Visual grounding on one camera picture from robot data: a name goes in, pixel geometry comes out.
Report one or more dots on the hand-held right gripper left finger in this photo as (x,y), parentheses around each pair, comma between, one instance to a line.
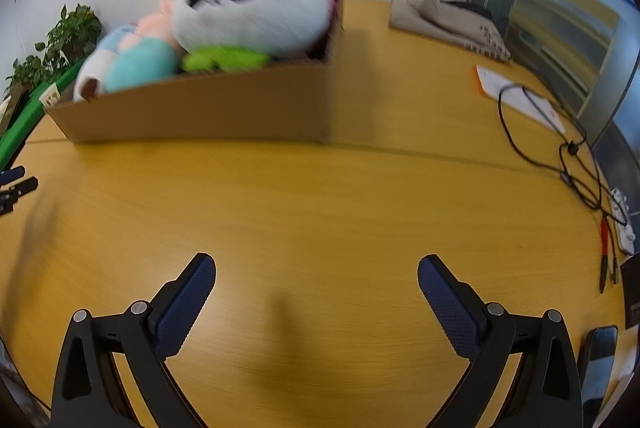
(182,308)

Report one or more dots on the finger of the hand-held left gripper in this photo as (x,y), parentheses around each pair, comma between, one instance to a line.
(11,175)
(17,193)

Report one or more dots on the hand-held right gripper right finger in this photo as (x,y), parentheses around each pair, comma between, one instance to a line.
(450,308)

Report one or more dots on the teal and pink plush doll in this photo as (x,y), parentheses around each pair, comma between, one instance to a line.
(140,62)

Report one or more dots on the cardboard box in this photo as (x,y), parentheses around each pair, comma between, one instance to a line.
(200,107)

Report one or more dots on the green covered table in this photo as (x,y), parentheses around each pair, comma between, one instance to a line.
(35,112)

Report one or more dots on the brown box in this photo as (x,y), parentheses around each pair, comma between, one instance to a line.
(12,107)

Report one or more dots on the patterned paper cup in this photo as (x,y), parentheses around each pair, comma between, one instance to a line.
(50,94)

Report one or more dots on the small potted green plant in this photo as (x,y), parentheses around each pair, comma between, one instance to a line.
(30,75)

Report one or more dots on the black phone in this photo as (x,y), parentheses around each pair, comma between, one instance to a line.
(597,358)

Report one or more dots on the large potted green plant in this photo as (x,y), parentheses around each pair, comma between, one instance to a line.
(72,30)

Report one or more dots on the red and black pens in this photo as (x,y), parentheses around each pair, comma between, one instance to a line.
(603,258)

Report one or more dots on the black clip lead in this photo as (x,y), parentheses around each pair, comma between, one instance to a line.
(614,268)

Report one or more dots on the white power strip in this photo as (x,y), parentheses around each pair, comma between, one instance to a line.
(624,228)

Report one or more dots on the white paper sheet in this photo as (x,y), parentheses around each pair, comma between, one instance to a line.
(492,82)

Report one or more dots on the green plush toy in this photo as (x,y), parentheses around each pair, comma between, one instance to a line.
(225,58)

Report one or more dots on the grey cloth bag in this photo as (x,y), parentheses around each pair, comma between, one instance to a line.
(440,22)

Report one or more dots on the glass door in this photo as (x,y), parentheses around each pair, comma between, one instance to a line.
(550,32)

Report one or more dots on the white panda plush toy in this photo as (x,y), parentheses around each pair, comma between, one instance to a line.
(280,2)

